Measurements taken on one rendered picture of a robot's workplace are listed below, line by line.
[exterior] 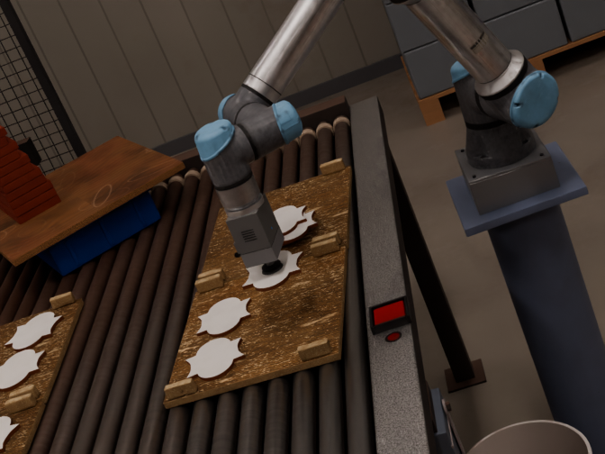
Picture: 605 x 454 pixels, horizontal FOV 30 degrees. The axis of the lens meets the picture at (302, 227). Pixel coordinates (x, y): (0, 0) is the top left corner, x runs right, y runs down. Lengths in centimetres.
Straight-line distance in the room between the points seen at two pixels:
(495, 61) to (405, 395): 70
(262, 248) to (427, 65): 328
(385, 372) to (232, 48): 436
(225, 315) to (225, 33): 398
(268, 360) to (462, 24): 73
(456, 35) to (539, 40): 317
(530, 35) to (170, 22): 197
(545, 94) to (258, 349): 75
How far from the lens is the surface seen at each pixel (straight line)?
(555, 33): 536
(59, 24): 625
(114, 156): 323
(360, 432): 186
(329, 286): 226
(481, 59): 222
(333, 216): 254
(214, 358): 218
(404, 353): 200
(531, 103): 227
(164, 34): 620
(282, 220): 254
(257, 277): 214
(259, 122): 205
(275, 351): 213
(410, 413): 186
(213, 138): 201
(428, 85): 531
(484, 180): 242
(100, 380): 237
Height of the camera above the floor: 197
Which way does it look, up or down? 24 degrees down
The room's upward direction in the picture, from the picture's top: 23 degrees counter-clockwise
